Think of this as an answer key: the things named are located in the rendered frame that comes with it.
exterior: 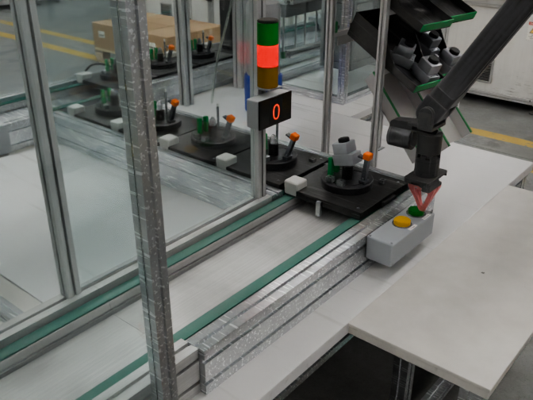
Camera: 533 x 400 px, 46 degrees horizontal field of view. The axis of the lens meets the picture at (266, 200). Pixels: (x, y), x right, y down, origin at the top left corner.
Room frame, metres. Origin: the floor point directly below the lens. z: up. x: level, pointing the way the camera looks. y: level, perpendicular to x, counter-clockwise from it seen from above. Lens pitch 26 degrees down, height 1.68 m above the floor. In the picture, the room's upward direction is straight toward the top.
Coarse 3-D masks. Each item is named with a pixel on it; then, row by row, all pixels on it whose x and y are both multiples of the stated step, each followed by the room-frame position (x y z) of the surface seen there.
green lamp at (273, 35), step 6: (258, 24) 1.45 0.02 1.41; (264, 24) 1.44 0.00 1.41; (270, 24) 1.44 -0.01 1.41; (276, 24) 1.44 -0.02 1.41; (258, 30) 1.45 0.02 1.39; (264, 30) 1.44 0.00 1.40; (270, 30) 1.44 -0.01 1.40; (276, 30) 1.44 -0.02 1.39; (258, 36) 1.45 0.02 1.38; (264, 36) 1.44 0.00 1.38; (270, 36) 1.44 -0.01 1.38; (276, 36) 1.44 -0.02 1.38; (258, 42) 1.45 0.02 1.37; (264, 42) 1.44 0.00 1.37; (270, 42) 1.44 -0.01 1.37; (276, 42) 1.44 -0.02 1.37
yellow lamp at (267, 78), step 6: (258, 66) 1.45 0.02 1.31; (258, 72) 1.45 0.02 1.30; (264, 72) 1.44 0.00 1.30; (270, 72) 1.44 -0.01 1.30; (276, 72) 1.44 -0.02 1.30; (258, 78) 1.45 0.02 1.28; (264, 78) 1.44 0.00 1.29; (270, 78) 1.44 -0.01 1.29; (276, 78) 1.45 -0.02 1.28; (258, 84) 1.45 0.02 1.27; (264, 84) 1.44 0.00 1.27; (270, 84) 1.44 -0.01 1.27; (276, 84) 1.45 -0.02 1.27
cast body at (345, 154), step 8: (336, 144) 1.53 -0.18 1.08; (344, 144) 1.51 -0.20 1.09; (352, 144) 1.53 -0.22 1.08; (336, 152) 1.53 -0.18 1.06; (344, 152) 1.51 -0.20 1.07; (352, 152) 1.52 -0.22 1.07; (360, 152) 1.53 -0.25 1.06; (336, 160) 1.53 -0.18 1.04; (344, 160) 1.51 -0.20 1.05; (352, 160) 1.50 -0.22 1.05; (360, 160) 1.52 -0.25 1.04
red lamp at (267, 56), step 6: (258, 48) 1.45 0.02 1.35; (264, 48) 1.44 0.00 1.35; (270, 48) 1.44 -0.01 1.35; (276, 48) 1.44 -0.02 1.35; (258, 54) 1.45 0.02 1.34; (264, 54) 1.44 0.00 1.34; (270, 54) 1.44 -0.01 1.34; (276, 54) 1.44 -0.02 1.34; (258, 60) 1.45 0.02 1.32; (264, 60) 1.44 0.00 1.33; (270, 60) 1.44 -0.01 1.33; (276, 60) 1.44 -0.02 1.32; (264, 66) 1.44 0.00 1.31; (270, 66) 1.44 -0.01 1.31; (276, 66) 1.44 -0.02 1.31
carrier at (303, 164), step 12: (276, 132) 1.75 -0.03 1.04; (276, 144) 1.68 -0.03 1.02; (276, 156) 1.67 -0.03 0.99; (288, 156) 1.65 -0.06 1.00; (300, 156) 1.72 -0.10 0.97; (312, 156) 1.72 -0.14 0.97; (276, 168) 1.62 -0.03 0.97; (288, 168) 1.63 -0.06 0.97; (300, 168) 1.63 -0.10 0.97; (312, 168) 1.64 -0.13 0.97; (276, 180) 1.55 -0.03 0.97
